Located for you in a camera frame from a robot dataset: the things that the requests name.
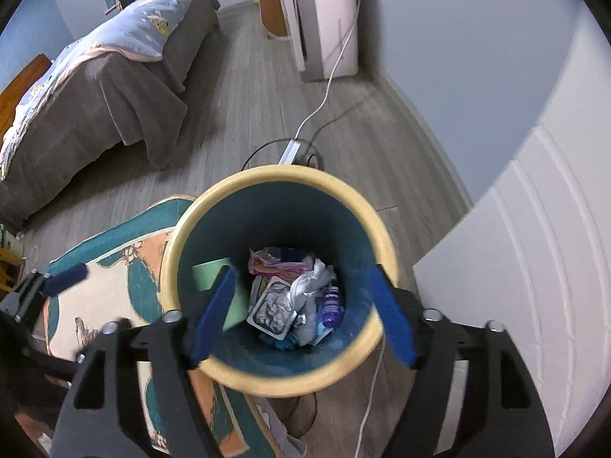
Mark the wooden stool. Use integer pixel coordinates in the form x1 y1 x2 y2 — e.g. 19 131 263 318
0 243 24 292

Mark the blue glove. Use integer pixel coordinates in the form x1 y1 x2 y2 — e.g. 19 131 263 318
260 331 311 351

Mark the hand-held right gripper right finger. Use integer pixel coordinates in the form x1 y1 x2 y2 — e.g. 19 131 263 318
363 264 557 458

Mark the white tissue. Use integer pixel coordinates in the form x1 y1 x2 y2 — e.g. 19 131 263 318
290 258 337 344

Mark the teal bucket with yellow rim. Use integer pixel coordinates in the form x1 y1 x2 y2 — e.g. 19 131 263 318
161 164 398 398

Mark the green white medicine box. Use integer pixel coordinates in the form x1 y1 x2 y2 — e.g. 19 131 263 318
192 258 251 331

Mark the white purifier cable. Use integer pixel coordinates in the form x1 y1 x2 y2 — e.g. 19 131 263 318
293 0 361 141

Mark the white door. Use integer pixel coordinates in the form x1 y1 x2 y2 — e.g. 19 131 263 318
413 10 611 458

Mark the bed with grey blanket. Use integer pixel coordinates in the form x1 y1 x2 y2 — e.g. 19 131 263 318
0 0 221 234

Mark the white power strip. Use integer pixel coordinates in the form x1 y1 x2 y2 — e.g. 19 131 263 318
278 138 302 167

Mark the wooden cabinet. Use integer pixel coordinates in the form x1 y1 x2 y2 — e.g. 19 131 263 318
247 0 289 39

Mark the white air purifier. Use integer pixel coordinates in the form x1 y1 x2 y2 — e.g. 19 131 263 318
272 0 360 82

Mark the wooden bed headboard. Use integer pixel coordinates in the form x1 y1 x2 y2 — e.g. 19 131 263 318
0 53 52 139

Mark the blister pack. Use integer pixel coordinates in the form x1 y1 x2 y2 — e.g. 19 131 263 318
248 277 299 335

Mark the purple plastic bottle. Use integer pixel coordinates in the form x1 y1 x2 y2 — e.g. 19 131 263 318
322 286 345 330

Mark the pink packet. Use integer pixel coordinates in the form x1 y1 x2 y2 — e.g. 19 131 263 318
248 247 316 275

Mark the black cable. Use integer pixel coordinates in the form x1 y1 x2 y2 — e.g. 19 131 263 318
241 90 378 173

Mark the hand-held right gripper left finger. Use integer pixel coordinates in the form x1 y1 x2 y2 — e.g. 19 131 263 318
50 264 238 458

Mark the blue printed quilt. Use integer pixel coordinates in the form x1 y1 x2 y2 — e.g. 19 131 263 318
0 0 199 179

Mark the patterned teal orange cushion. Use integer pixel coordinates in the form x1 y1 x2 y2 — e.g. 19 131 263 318
43 195 287 458

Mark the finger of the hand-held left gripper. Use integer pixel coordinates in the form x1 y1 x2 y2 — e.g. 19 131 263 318
0 312 84 381
10 264 90 325

